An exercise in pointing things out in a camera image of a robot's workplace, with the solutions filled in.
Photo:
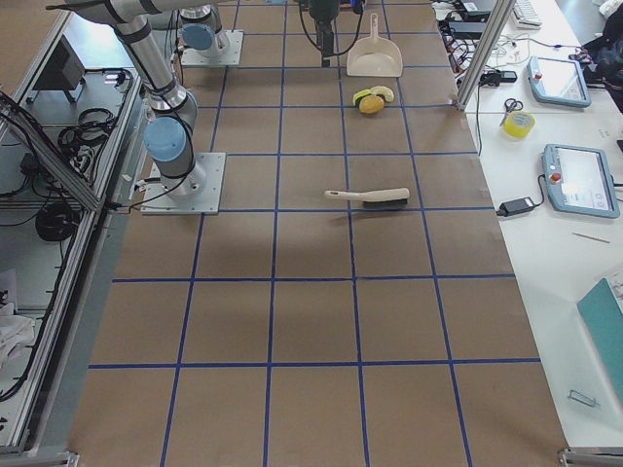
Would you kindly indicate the beige hand brush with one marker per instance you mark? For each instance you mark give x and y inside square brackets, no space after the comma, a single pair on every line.
[377,199]

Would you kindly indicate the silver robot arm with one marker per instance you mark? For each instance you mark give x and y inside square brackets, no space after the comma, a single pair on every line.
[168,139]
[202,30]

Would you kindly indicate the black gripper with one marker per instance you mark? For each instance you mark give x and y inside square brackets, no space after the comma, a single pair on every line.
[321,15]

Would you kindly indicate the curved croissant bread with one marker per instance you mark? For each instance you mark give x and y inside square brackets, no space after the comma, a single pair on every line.
[383,92]

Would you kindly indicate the brown bread roll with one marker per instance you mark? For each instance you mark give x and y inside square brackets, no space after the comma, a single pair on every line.
[371,104]

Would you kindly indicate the beige plastic dustpan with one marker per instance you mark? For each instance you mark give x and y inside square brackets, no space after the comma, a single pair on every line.
[374,56]

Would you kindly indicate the black power adapter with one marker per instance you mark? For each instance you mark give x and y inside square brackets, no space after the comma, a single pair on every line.
[516,206]

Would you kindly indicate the lower teach pendant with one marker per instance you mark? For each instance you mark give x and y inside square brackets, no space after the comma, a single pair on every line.
[578,180]

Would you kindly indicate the white crumpled cloth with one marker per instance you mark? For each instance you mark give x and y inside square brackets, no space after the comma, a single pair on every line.
[17,331]

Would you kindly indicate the teach pendant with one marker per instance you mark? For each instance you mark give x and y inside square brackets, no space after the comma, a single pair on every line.
[558,81]
[578,180]

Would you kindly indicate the teal notebook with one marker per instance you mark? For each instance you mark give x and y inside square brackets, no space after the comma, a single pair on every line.
[601,312]

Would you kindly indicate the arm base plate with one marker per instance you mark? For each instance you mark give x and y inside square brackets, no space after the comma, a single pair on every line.
[199,193]
[231,57]

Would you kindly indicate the yellow green sponge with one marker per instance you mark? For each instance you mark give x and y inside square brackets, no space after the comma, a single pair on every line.
[358,96]

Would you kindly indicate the black handled scissors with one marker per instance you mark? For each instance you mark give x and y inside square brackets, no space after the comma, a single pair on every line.
[511,104]

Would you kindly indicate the upper teach pendant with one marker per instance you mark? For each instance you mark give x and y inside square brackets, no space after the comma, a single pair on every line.
[558,81]

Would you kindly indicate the yellow tape roll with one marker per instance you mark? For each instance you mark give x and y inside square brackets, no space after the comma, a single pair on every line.
[518,124]

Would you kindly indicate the aluminium frame post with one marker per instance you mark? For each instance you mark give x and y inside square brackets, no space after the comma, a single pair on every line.
[493,29]

